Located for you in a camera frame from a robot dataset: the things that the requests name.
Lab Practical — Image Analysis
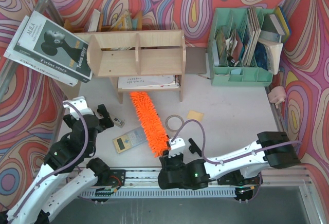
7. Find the black and white stapler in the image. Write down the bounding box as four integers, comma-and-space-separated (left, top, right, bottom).
110, 115, 125, 128

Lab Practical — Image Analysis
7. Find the orange microfiber duster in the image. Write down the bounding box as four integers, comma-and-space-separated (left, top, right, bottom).
130, 91, 169, 157

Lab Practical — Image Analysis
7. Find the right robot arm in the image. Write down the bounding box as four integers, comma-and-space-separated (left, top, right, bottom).
158, 132, 301, 190

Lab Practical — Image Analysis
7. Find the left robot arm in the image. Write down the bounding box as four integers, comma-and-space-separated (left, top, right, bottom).
1, 98, 111, 223

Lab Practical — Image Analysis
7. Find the wooden bookshelf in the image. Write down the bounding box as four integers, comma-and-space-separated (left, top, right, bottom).
76, 30, 186, 103

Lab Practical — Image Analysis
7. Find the grey pocket calculator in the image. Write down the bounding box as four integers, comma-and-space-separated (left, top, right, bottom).
113, 127, 147, 154

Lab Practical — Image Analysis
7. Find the black plastic clip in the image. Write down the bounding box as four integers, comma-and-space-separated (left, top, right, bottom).
188, 138, 202, 157

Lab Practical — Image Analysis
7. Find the yellow sticky note pad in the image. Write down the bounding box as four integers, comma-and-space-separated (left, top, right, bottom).
187, 110, 204, 123

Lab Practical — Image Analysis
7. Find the spiral notebook on lower shelf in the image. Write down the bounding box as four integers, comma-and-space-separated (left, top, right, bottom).
118, 75, 180, 89

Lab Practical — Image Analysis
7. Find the Twins story magazine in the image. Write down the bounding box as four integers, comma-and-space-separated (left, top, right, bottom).
13, 11, 93, 83

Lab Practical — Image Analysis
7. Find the grey brown mat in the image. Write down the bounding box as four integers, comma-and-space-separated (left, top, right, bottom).
185, 47, 207, 74

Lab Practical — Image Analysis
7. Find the open book beside organizer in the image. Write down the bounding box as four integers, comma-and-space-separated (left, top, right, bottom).
254, 38, 283, 75

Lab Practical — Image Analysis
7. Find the green desk organizer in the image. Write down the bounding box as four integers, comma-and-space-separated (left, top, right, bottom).
207, 7, 273, 87

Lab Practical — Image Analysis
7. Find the blue yellow book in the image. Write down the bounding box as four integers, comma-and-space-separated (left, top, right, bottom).
261, 6, 291, 44

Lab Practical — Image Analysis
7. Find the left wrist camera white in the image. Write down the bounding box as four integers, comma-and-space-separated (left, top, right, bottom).
63, 96, 94, 120

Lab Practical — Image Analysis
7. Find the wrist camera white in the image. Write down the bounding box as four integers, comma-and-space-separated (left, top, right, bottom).
168, 138, 186, 158
63, 96, 94, 120

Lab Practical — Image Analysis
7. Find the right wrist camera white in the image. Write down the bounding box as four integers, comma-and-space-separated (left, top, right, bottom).
168, 138, 186, 158

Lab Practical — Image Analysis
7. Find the tape ring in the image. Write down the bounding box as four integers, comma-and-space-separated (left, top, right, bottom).
165, 114, 185, 133

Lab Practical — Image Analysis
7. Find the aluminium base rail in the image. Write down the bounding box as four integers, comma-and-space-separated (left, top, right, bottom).
66, 167, 314, 191

